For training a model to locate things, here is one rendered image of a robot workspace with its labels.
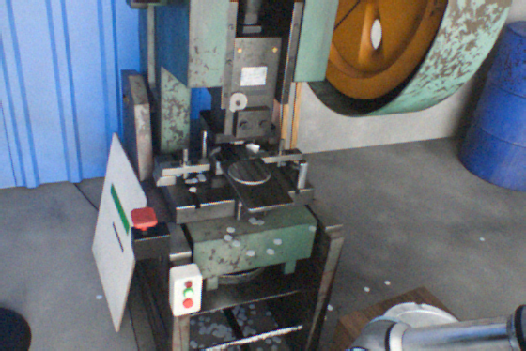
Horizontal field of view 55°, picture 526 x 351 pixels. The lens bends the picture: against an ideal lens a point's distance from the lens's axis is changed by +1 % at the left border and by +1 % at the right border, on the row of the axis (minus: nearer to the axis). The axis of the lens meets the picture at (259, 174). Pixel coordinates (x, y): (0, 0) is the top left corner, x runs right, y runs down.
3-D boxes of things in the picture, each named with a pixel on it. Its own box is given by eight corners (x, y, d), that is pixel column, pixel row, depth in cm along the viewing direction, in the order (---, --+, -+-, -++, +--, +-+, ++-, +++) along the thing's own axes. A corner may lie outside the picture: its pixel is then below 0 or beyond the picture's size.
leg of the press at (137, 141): (189, 409, 168) (200, 183, 120) (154, 419, 163) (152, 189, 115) (137, 236, 238) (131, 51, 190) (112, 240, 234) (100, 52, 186)
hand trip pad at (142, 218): (158, 243, 132) (158, 221, 128) (134, 248, 130) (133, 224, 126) (152, 227, 137) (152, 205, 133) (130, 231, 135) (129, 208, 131)
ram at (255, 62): (277, 137, 145) (291, 37, 130) (227, 143, 140) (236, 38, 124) (255, 112, 159) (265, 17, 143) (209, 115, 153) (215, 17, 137)
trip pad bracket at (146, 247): (171, 285, 142) (172, 231, 132) (135, 292, 139) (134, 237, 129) (165, 270, 147) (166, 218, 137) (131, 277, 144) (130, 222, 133)
